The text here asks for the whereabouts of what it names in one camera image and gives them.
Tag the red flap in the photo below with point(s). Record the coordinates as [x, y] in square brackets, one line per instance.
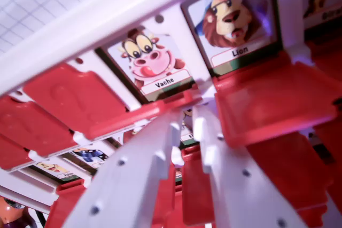
[77, 94]
[270, 105]
[139, 114]
[32, 126]

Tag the red flap under lion card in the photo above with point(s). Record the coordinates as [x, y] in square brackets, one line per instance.
[270, 105]

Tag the upright red flap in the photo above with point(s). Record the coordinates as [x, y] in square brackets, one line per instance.
[32, 126]
[77, 94]

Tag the cow picture card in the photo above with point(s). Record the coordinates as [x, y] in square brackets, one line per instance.
[152, 62]

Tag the colourful bead toy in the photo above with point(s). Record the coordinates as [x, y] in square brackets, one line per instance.
[14, 212]

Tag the red-rimmed white game board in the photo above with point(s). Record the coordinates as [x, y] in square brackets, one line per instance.
[80, 19]

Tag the lion picture card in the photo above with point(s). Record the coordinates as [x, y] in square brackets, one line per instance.
[232, 22]

